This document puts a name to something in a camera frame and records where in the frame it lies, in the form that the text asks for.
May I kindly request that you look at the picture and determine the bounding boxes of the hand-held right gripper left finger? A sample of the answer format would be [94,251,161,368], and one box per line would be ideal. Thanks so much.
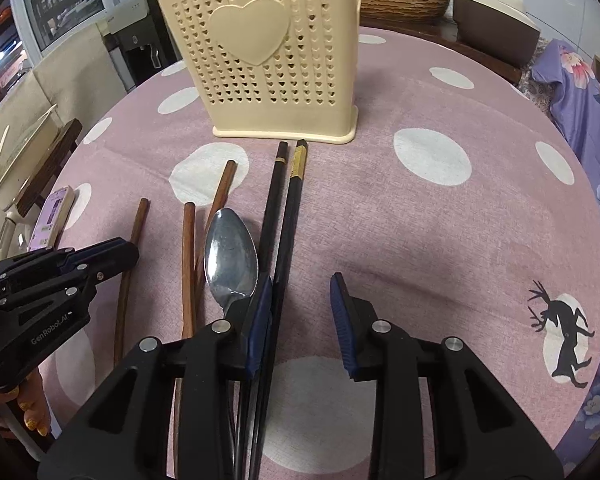
[37,275,273,480]

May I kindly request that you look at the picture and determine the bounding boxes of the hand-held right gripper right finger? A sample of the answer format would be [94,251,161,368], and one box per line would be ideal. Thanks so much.
[329,272,566,480]

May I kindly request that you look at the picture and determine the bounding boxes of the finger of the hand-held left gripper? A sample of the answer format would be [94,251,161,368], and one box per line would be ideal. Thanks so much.
[0,245,141,311]
[0,239,131,287]

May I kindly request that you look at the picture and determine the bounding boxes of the all metal spoon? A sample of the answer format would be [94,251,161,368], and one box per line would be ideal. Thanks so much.
[204,208,260,480]

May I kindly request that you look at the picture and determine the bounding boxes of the black chopstick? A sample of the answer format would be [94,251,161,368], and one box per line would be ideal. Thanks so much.
[250,139,309,480]
[237,141,288,480]

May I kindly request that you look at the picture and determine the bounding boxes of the beige perforated utensil holder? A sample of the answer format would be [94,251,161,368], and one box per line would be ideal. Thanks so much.
[151,0,362,143]

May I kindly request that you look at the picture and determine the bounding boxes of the person's left hand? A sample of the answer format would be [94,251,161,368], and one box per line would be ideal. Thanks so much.
[0,365,57,440]

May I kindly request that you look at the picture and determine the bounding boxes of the white electric cooker base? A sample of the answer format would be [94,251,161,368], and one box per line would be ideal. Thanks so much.
[0,210,36,263]

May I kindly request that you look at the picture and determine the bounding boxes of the dark wooden chair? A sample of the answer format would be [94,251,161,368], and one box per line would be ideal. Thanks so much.
[17,119,83,216]

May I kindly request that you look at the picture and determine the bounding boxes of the pink polka dot tablecloth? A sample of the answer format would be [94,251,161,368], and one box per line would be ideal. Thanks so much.
[55,27,600,480]

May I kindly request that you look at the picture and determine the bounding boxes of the cream pot with lid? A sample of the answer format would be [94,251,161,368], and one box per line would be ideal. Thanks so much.
[0,105,61,191]

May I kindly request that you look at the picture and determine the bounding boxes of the black water dispenser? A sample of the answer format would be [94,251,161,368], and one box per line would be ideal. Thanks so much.
[102,0,176,93]

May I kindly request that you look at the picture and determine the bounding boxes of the sliding glass window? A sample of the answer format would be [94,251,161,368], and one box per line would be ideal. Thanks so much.
[10,0,116,56]

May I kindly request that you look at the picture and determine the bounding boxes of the purple floral cloth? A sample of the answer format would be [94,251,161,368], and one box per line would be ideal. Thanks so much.
[530,37,600,461]

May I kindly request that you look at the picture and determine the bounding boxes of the brown and white box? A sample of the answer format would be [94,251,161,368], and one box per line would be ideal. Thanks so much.
[452,0,543,68]

